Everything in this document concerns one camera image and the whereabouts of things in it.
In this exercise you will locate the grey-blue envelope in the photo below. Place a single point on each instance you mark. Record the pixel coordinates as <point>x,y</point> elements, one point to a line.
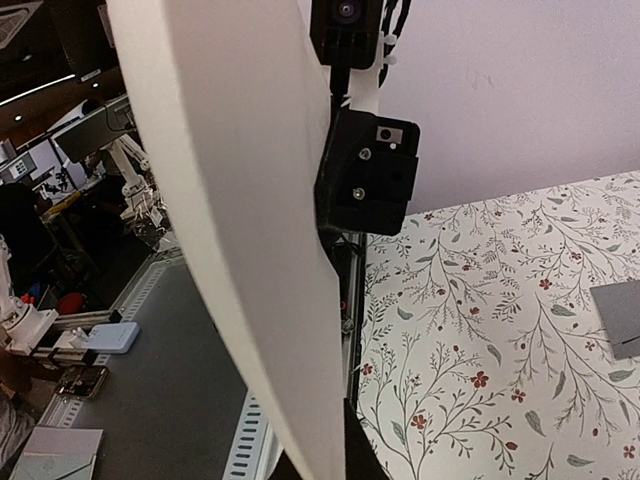
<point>618,309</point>

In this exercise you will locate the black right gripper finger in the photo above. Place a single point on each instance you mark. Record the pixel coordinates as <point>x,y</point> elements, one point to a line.
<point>361,462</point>

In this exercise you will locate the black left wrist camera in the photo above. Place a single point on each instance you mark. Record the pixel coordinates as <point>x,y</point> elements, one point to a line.
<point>346,32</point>

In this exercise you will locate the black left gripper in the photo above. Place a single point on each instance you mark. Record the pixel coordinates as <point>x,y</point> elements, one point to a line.
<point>367,174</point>

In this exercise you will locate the beige lined letter paper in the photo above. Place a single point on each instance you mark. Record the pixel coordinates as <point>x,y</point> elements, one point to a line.
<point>233,109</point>

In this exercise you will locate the aluminium slotted front rail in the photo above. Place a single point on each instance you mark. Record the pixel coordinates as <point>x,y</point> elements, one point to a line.
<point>174,406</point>

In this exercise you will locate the floral patterned table mat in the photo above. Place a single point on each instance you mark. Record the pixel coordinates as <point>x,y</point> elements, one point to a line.
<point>482,353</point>

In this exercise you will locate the smartphone with dark case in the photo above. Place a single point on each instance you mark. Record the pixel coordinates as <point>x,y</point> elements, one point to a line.
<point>82,382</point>

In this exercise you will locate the light blue power bank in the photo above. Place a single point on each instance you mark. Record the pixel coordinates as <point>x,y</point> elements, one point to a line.
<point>113,338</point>

